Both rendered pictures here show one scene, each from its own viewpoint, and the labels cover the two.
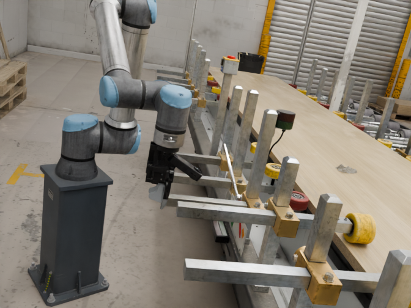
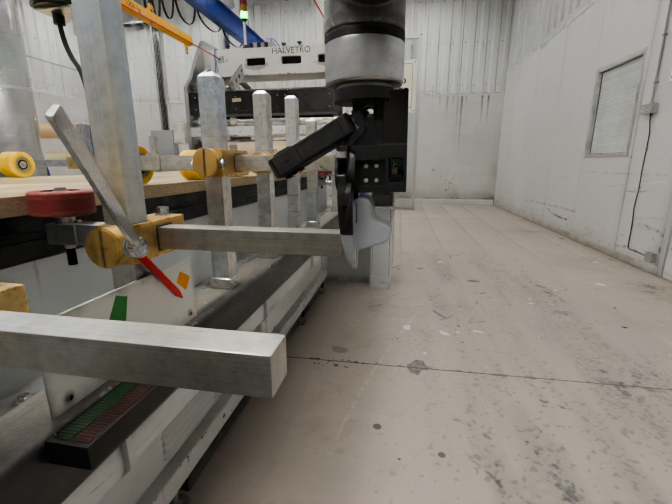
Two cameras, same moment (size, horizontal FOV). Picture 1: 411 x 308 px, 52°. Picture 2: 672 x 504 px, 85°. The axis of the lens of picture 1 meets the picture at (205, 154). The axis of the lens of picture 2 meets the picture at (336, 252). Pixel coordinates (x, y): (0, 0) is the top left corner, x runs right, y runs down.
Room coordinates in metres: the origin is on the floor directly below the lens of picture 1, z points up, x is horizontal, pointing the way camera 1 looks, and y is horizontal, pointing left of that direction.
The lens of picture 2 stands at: (1.62, 0.25, 0.95)
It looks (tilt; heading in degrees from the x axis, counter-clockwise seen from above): 14 degrees down; 201
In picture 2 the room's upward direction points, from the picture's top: straight up
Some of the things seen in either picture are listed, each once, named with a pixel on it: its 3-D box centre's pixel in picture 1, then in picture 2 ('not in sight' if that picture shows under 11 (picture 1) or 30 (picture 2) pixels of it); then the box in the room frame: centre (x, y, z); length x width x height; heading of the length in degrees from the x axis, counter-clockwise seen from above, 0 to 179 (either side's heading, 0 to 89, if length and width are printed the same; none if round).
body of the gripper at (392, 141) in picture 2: (162, 162); (370, 145); (1.18, 0.12, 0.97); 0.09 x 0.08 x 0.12; 100
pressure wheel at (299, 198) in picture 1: (293, 209); (66, 226); (1.26, -0.32, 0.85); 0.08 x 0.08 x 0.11
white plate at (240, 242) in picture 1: (235, 222); (139, 319); (1.30, -0.15, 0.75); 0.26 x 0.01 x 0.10; 10
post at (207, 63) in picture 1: (201, 95); not in sight; (2.75, 0.10, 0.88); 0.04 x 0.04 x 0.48; 10
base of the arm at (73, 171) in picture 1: (77, 162); not in sight; (1.80, 0.58, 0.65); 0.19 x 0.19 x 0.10
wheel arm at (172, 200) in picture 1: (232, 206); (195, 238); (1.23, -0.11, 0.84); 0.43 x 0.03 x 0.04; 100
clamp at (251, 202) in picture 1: (252, 206); (139, 237); (1.26, -0.18, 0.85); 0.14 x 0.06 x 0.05; 10
